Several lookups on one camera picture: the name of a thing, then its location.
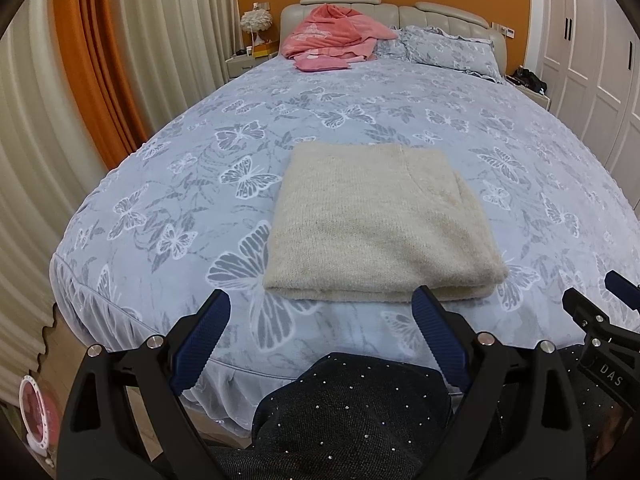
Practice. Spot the white wardrobe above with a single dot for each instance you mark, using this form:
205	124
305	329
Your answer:
589	57

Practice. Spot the cream knitted sweater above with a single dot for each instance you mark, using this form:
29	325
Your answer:
371	223

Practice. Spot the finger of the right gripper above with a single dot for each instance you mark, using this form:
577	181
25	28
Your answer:
623	289

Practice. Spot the white left nightstand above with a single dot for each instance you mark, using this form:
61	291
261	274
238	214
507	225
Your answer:
240	64

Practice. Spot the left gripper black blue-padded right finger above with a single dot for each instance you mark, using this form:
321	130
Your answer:
518	417

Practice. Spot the orange curtain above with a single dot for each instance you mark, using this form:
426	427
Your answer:
95	70

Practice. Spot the yellow box on nightstand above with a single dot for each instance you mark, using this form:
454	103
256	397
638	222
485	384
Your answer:
266	49

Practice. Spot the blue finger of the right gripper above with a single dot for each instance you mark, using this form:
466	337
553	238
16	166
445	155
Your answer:
585	314

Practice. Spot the white right nightstand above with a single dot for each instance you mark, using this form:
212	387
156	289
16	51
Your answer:
538	97

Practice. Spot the black sparkly trousers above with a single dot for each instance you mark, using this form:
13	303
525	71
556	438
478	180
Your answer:
355	417

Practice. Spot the black item on nightstand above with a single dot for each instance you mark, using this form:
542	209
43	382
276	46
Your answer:
522	76

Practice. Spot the cream curtain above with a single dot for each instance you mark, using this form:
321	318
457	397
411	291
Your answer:
174	53

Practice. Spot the grey butterfly pillow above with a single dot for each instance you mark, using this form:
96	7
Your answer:
434	47

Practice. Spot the beige leather headboard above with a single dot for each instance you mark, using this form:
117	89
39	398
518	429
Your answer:
453	21

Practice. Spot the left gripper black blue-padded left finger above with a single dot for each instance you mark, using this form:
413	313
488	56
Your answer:
99	437

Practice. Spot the white nightstand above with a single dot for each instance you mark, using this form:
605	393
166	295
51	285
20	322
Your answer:
240	64
538	97

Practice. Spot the pink garment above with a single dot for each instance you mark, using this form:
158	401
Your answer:
333	38

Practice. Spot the pink round fan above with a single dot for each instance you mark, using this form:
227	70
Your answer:
39	417

